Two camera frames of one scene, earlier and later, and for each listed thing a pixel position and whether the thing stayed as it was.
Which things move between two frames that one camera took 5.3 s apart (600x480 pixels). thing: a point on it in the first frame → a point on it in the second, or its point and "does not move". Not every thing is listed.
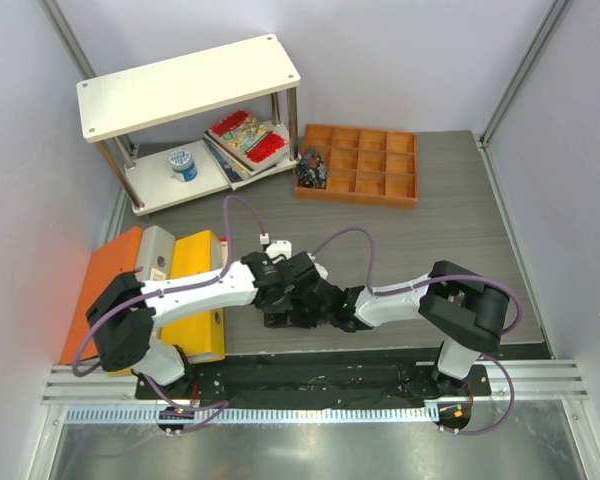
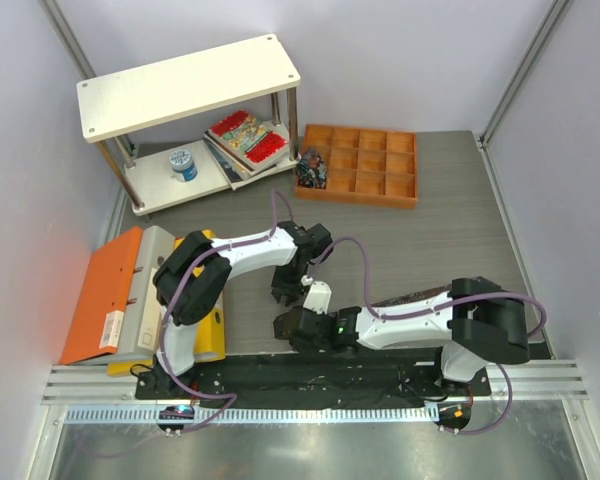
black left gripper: x=287 y=302 does not move
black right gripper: x=298 y=319 → x=305 y=347
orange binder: x=106 y=266 does not move
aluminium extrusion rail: x=540 y=380 does not move
